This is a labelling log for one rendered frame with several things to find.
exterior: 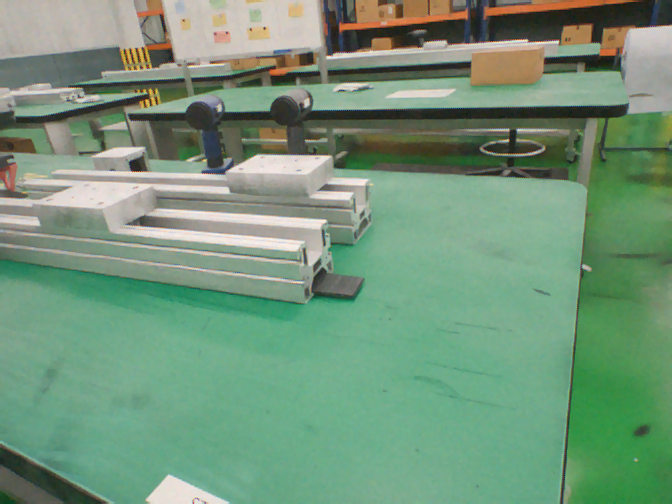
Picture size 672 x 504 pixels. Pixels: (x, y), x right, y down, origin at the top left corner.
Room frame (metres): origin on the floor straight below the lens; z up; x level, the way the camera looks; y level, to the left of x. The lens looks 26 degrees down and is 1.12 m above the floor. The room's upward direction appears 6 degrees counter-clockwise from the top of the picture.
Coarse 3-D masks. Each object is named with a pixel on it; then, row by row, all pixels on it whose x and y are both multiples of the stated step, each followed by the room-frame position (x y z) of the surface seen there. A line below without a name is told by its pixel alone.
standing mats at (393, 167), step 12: (372, 168) 3.75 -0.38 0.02; (384, 168) 3.71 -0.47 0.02; (396, 168) 3.68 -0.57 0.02; (408, 168) 3.64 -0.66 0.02; (420, 168) 3.61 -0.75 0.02; (432, 168) 3.57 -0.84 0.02; (444, 168) 3.54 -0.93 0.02; (456, 168) 3.50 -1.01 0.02; (468, 168) 3.47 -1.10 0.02; (480, 168) 3.44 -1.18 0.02; (492, 168) 3.41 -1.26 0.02; (552, 168) 3.25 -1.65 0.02; (564, 168) 3.23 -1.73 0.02
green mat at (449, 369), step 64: (384, 192) 0.96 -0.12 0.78; (448, 192) 0.91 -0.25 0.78; (512, 192) 0.87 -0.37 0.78; (576, 192) 0.84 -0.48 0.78; (384, 256) 0.65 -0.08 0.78; (448, 256) 0.63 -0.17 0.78; (512, 256) 0.61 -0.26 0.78; (576, 256) 0.59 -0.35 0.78; (0, 320) 0.58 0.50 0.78; (64, 320) 0.56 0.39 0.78; (128, 320) 0.54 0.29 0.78; (192, 320) 0.53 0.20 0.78; (256, 320) 0.51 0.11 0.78; (320, 320) 0.49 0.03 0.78; (384, 320) 0.48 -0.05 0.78; (448, 320) 0.46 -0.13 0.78; (512, 320) 0.45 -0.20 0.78; (0, 384) 0.43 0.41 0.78; (64, 384) 0.42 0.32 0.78; (128, 384) 0.41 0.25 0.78; (192, 384) 0.40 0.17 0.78; (256, 384) 0.39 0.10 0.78; (320, 384) 0.38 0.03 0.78; (384, 384) 0.37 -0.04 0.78; (448, 384) 0.36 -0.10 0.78; (512, 384) 0.35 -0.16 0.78; (64, 448) 0.33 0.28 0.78; (128, 448) 0.32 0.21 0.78; (192, 448) 0.31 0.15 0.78; (256, 448) 0.30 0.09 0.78; (320, 448) 0.29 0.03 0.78; (384, 448) 0.29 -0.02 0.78; (448, 448) 0.28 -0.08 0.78; (512, 448) 0.27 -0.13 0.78
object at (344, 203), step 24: (48, 192) 1.03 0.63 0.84; (168, 192) 0.87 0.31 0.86; (192, 192) 0.84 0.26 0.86; (216, 192) 0.82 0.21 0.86; (336, 192) 0.74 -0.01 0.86; (360, 192) 0.77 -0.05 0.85; (288, 216) 0.76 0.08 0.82; (312, 216) 0.74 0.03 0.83; (336, 216) 0.72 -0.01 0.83; (360, 216) 0.76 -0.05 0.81; (336, 240) 0.72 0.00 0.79
